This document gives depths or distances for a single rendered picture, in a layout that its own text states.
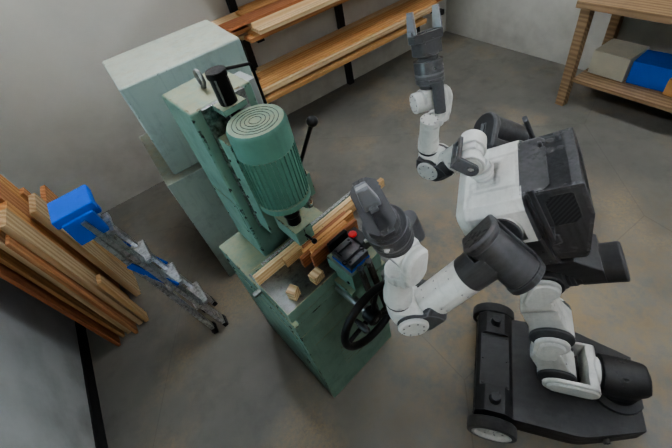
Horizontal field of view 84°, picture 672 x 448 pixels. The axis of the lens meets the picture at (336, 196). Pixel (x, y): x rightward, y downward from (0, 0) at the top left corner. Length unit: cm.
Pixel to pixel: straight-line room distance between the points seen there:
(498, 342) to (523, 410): 29
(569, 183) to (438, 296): 38
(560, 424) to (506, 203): 124
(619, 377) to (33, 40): 367
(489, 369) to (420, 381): 36
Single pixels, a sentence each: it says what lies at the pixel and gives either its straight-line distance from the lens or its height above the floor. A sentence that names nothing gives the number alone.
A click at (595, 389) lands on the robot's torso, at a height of 33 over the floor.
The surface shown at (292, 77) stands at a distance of 331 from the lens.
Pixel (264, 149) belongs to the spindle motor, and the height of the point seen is 146.
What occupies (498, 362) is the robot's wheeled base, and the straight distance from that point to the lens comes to 200.
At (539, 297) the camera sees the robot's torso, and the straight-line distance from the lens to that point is 131.
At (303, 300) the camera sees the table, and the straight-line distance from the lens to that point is 135.
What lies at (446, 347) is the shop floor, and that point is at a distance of 220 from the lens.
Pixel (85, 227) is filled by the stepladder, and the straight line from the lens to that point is 180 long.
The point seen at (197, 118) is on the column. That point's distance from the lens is 120.
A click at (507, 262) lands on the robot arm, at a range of 87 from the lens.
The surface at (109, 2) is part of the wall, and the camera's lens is 329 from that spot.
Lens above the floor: 204
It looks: 44 degrees down
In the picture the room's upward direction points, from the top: 14 degrees counter-clockwise
